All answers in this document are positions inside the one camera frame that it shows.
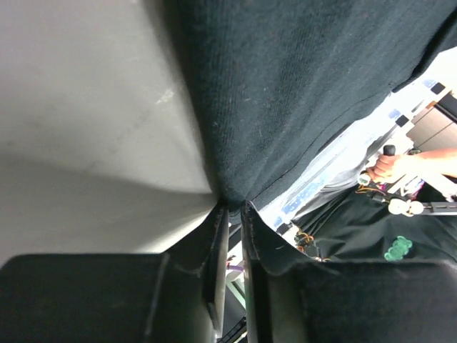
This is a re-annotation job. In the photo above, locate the black t shirt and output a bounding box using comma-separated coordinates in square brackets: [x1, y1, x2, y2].
[164, 1, 456, 219]

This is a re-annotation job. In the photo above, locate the operator forearm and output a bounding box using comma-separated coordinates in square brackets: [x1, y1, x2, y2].
[409, 148, 457, 178]

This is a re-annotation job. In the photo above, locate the operator bare hand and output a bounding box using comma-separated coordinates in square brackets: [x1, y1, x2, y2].
[366, 155, 411, 183]

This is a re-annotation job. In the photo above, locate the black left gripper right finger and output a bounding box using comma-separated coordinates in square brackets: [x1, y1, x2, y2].
[241, 202, 456, 342]

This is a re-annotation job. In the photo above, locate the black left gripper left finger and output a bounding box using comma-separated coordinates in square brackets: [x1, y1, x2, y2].
[1, 205, 229, 342]

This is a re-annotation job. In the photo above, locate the black control handle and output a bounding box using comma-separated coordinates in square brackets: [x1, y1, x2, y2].
[383, 144, 396, 156]

